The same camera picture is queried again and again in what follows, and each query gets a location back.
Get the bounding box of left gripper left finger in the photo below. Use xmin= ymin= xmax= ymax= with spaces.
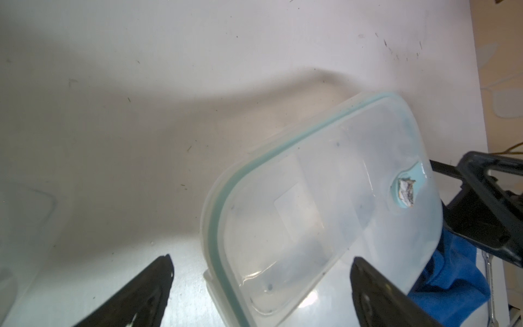
xmin=76 ymin=255 xmax=174 ymax=326

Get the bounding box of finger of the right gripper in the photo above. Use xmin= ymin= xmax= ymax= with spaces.
xmin=430 ymin=151 xmax=522 ymax=268

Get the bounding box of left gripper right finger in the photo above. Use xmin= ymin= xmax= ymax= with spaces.
xmin=350 ymin=257 xmax=441 ymax=327

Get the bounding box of blue cleaning cloth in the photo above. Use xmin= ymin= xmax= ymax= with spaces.
xmin=408 ymin=230 xmax=491 ymax=326

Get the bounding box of clear lunch box teal seal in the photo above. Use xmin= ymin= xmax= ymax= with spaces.
xmin=201 ymin=93 xmax=443 ymax=326

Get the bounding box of small clear lunch box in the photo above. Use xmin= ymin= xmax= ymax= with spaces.
xmin=1 ymin=181 xmax=57 ymax=323

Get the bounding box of silver combination wrench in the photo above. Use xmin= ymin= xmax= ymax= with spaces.
xmin=482 ymin=250 xmax=499 ymax=327

